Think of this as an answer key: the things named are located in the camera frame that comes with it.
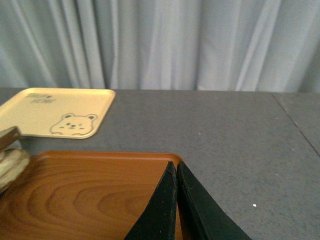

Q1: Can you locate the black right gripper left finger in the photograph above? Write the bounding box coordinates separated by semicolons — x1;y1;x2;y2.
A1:
125;161;178;240

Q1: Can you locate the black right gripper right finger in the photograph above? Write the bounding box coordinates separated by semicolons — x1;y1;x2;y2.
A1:
177;160;250;240

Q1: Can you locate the bread slice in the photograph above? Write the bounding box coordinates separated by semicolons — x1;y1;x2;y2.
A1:
0;126;21;151
0;148;31;193

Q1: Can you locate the brown wooden tray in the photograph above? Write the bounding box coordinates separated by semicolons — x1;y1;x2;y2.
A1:
0;150;181;240

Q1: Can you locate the yellow bear tray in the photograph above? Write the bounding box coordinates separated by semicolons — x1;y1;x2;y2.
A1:
0;87;116;139

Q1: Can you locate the grey pleated curtain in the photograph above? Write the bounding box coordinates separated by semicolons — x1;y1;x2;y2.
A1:
0;0;320;93

